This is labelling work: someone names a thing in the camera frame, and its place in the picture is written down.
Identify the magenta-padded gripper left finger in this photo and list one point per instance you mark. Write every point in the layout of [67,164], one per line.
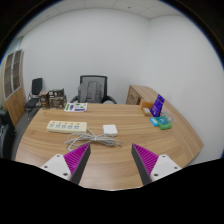
[58,165]

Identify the cream power strip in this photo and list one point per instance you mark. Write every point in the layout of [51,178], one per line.
[66,126]

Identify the brown cardboard box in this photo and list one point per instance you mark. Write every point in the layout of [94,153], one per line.
[44,100]

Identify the black sofa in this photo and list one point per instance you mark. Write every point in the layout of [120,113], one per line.
[6,136]

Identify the wooden cabinet with glass doors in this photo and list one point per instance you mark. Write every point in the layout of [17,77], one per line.
[16,103]

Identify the black mesh office chair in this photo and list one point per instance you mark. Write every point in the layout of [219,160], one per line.
[105,80]

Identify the small green box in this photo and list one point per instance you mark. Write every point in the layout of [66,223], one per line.
[166,126]

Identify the small teal box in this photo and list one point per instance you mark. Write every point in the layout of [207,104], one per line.
[162,120]

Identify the white charger block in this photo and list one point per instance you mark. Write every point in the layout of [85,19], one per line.
[110,130]

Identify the orange box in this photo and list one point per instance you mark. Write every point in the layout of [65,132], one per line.
[146,104]

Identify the grey backpack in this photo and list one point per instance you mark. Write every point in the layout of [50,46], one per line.
[90,91]

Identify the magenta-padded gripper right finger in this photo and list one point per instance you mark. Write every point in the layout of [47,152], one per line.
[163,166]

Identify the white sheet with coloured shapes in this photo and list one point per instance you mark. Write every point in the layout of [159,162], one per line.
[76,107]

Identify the black visitor chair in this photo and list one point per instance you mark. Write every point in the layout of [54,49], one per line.
[36,86]

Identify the small tan box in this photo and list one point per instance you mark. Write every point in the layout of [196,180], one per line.
[147,111]

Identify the purple upright package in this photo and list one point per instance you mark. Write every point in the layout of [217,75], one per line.
[157,106]

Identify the wooden side desk with drawers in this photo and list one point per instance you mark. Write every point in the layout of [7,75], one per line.
[135,95]

